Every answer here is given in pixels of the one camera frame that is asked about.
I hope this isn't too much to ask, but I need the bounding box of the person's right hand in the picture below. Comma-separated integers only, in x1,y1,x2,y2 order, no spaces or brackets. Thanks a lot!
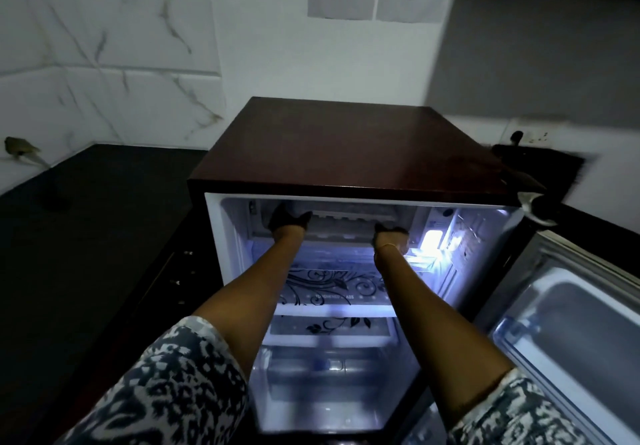
373,223,411,251

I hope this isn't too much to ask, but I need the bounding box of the person's left hand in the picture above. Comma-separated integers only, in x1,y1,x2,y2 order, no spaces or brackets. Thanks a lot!
267,202,314,233

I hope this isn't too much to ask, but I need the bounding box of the white freezer compartment flap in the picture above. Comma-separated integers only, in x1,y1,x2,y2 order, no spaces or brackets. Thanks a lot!
250,199,417,241

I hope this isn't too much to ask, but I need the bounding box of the person's left forearm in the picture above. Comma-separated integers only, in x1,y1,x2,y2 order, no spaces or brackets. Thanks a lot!
192,225,306,381

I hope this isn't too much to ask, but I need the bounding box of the person's right forearm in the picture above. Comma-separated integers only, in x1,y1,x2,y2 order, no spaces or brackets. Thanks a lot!
373,243,517,431

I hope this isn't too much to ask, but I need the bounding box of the bright refrigerator lamp housing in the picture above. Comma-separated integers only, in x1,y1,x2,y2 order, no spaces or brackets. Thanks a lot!
419,229,447,262

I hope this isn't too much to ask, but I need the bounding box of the floral print glass shelf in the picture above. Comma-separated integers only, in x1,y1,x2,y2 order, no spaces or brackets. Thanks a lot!
272,255,401,318

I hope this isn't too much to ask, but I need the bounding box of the maroon small refrigerator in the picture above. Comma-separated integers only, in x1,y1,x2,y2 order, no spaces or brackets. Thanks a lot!
187,96,526,445

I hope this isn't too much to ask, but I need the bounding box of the clear crisper drawer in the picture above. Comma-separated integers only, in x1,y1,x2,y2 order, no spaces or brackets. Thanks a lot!
257,345,416,433

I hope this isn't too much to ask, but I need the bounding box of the refrigerator door with white liner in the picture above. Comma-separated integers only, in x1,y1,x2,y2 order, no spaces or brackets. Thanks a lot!
400,192,640,445

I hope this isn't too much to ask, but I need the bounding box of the patterned right sleeve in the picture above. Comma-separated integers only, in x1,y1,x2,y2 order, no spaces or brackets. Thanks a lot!
446,367,597,445

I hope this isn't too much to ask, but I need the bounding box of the patterned sleeve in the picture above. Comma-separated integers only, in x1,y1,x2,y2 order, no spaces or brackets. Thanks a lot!
54,316,251,445
446,367,597,445

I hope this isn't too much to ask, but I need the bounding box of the patterned left sleeve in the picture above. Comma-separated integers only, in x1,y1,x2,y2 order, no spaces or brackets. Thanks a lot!
54,316,251,445

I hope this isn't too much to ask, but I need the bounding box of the white wall socket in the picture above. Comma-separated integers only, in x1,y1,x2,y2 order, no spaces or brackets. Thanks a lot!
500,118,569,148

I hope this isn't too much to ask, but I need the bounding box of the metal wall tap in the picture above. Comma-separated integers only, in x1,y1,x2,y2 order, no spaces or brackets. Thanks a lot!
3,136,51,169

